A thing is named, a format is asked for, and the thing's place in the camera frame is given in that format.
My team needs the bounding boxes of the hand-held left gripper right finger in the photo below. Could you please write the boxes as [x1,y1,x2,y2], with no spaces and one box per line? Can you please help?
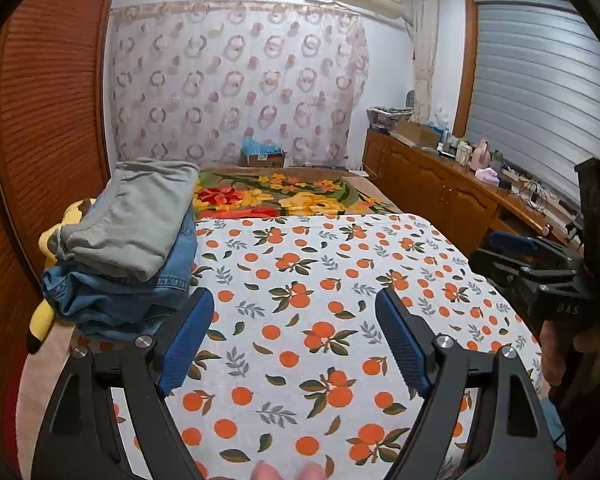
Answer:
[375,287,559,480]

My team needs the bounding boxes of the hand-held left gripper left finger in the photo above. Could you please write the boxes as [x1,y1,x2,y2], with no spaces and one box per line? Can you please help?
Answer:
[30,287,216,480]

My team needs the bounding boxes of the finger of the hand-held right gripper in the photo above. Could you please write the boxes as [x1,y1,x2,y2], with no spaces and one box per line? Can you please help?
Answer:
[487,230,586,262]
[467,248,581,301]

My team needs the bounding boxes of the grey pants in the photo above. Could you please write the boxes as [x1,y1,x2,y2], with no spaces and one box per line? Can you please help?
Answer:
[60,159,200,282]

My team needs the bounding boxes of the person's right hand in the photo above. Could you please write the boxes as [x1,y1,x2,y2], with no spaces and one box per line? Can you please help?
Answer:
[537,317,600,401]

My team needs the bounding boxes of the person's left hand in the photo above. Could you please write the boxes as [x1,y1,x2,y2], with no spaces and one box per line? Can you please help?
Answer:
[250,461,327,480]

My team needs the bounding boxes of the blue jeans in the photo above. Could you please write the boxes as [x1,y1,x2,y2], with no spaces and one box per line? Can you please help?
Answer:
[41,207,198,341]

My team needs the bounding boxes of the pink bottle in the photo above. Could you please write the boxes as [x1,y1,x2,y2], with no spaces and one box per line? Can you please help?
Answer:
[472,140,492,171]

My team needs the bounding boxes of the wooden cabinet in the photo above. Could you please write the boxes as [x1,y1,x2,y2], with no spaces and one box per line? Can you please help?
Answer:
[362,127,586,261]

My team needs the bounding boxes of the orange print bed sheet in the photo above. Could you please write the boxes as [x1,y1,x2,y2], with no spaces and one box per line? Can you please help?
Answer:
[70,212,543,480]

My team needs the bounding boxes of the flat cardboard box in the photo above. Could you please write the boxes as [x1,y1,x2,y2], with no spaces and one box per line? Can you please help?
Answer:
[392,120,441,147]

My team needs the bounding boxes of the grey window blind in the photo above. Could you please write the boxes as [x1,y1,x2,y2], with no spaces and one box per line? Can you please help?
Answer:
[467,0,600,211]

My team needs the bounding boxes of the yellow plush toy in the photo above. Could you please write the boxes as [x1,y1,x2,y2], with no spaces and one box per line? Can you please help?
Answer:
[26,199,101,356]

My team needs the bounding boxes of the floral blanket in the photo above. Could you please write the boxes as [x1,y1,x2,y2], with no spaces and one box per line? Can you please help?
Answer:
[15,162,406,480]

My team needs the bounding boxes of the woven basket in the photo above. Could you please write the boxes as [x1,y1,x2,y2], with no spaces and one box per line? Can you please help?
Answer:
[367,106,416,131]

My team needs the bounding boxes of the small cardboard box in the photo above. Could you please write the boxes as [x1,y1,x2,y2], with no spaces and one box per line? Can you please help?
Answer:
[240,147,287,168]

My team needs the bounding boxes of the blue plastic bag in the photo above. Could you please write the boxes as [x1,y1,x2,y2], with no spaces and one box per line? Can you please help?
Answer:
[241,136,283,157]

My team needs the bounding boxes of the white wrapped pipe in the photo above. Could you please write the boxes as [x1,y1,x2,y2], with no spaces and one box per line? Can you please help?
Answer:
[411,0,440,126]

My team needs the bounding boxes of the wooden louvered wardrobe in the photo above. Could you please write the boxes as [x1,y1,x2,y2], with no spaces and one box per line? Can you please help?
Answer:
[0,0,126,361]

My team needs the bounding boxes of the black cables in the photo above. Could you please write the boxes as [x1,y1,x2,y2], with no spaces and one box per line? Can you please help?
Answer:
[517,180,547,211]

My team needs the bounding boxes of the ring pattern curtain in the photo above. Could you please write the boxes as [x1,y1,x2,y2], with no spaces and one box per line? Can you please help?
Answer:
[107,0,371,168]

